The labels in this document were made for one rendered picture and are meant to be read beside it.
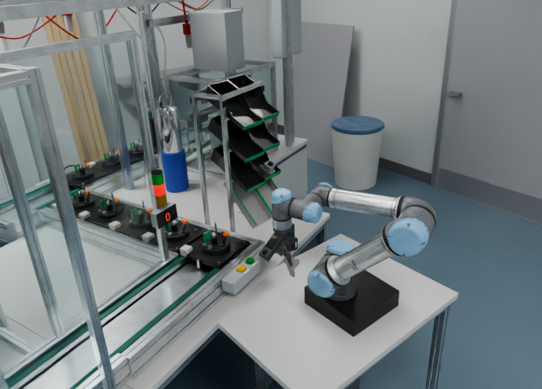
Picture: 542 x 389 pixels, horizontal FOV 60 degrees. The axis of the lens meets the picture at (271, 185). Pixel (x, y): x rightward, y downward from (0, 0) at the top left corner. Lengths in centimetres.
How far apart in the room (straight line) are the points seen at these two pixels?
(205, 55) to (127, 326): 197
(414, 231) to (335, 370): 62
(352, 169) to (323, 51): 150
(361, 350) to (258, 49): 524
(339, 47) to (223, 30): 252
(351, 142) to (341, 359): 327
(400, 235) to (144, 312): 110
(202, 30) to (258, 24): 332
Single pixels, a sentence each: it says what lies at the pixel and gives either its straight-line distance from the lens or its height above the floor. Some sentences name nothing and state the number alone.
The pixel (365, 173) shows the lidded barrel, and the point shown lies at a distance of 504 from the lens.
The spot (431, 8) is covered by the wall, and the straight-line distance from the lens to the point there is 505.
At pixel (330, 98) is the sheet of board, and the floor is 78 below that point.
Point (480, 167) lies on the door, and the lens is 497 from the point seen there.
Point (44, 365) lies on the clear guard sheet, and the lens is 156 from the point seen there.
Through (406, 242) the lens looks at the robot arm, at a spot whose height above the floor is 139.
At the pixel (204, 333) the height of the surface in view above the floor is 86.
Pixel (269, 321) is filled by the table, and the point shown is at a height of 86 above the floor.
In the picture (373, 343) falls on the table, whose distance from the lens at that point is 196.
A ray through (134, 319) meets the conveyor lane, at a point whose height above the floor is 92.
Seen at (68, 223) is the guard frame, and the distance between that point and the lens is 141.
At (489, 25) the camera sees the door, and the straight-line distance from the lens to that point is 470.
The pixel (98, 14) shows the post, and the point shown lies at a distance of 306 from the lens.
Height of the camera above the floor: 219
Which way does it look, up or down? 25 degrees down
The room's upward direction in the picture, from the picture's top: 2 degrees counter-clockwise
